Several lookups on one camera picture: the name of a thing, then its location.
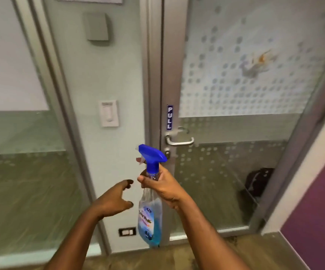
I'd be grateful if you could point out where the frosted glass partition panel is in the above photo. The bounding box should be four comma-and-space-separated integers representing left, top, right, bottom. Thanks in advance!
0, 0, 111, 265

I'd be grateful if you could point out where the black bag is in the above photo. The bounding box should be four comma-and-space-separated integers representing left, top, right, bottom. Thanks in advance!
245, 168, 274, 198

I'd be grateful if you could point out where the blue door sticker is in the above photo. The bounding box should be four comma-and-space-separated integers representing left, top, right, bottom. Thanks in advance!
167, 104, 174, 131

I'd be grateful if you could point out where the silver door lever handle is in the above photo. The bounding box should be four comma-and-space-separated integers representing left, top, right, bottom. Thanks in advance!
165, 134, 195, 146

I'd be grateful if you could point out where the blue trigger spray bottle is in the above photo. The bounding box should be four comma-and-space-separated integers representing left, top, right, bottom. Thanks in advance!
136, 144, 168, 247

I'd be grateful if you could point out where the person's left hand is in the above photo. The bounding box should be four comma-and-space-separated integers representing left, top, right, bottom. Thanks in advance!
93, 179, 134, 220

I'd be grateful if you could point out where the person's right forearm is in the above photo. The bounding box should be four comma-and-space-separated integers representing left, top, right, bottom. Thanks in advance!
174, 194, 251, 270

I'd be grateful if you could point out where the white wall light switch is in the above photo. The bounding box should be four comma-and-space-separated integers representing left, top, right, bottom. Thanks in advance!
98, 100, 120, 128

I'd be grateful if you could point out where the person's left forearm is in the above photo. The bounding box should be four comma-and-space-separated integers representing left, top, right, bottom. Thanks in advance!
43, 206, 107, 270

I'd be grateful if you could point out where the grey wall access reader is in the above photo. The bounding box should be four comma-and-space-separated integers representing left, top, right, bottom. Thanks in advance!
83, 12, 110, 41

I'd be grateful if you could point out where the frosted glass door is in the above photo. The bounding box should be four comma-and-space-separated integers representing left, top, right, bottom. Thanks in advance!
159, 0, 325, 241

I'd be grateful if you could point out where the purple wall panel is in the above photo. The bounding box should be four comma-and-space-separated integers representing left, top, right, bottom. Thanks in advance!
280, 139, 325, 270

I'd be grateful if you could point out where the black wall power outlet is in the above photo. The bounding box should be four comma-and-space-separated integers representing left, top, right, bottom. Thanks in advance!
118, 227, 137, 237

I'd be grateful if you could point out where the person's right hand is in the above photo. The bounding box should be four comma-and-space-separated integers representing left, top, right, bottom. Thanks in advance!
136, 157, 189, 211

